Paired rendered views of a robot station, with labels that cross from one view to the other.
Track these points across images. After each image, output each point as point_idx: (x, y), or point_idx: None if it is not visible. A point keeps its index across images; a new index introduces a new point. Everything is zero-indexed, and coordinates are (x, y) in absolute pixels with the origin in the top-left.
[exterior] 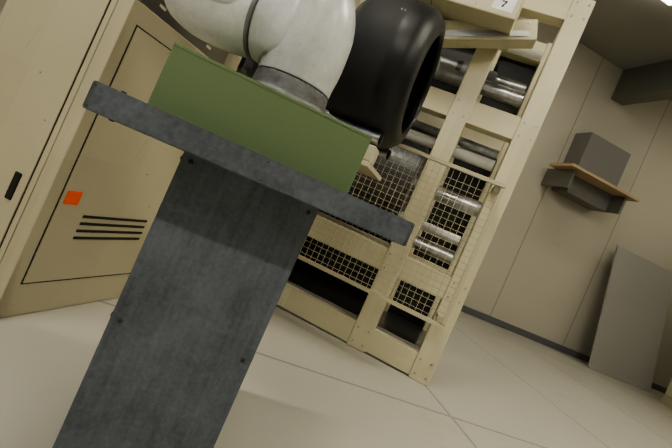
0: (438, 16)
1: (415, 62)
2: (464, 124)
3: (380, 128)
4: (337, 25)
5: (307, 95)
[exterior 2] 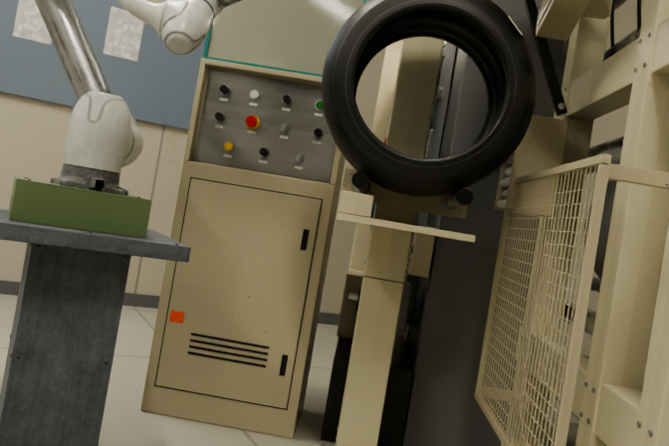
0: None
1: (334, 72)
2: (647, 78)
3: (358, 165)
4: (73, 119)
5: (64, 171)
